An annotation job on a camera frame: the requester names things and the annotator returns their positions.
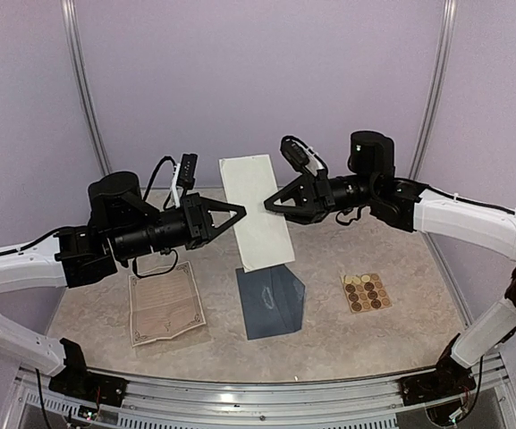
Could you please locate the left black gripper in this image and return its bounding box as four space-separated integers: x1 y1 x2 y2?
113 192 247 261

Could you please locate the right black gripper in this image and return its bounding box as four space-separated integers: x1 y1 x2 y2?
262 167 377 224

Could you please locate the beige letter with border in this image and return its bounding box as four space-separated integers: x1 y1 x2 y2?
219 155 295 273

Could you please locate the blue paper envelope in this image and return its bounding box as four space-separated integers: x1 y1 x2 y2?
235 265 306 341

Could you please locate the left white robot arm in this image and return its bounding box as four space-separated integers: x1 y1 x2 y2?
0 172 246 398

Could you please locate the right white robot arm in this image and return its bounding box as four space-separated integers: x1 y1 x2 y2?
264 130 516 397

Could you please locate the beige letter left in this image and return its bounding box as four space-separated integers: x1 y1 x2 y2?
129 262 206 347

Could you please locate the brown sticker sheet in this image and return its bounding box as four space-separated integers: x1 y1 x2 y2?
342 273 392 314

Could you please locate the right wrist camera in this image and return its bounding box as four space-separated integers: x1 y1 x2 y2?
280 135 328 177

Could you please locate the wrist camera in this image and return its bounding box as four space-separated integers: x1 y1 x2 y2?
280 135 328 177
169 153 199 208

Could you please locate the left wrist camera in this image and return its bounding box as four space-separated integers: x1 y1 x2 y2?
169 153 199 208

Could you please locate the right aluminium frame post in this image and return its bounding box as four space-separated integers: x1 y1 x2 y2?
409 0 458 180

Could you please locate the aluminium frame post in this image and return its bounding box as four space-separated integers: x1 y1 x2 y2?
60 0 113 176
409 0 458 180

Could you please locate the front aluminium rail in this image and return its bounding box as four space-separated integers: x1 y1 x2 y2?
1 355 516 428

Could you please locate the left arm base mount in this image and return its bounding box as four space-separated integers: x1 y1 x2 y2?
48 338 128 408

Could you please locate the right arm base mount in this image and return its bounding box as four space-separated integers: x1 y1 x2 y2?
399 334 477 406

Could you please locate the left aluminium frame post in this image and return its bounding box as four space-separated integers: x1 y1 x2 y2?
60 0 113 176

